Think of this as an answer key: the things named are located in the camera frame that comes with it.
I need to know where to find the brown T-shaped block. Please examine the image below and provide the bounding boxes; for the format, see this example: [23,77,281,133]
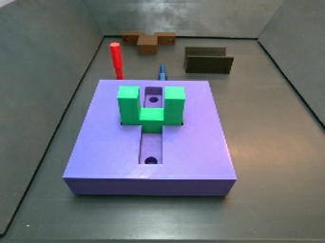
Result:
[122,31,177,55]

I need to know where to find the green U-shaped block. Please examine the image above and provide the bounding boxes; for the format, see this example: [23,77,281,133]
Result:
[116,85,186,134]

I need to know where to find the blue peg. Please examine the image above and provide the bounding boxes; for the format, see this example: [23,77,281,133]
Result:
[159,65,167,81]

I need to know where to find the purple base block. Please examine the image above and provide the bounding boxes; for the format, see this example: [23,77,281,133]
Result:
[63,80,237,196]

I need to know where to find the red cylinder peg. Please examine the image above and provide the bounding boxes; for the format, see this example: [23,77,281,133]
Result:
[110,42,123,80]

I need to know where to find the black angle bracket fixture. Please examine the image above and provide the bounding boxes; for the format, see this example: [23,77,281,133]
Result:
[185,47,234,74]

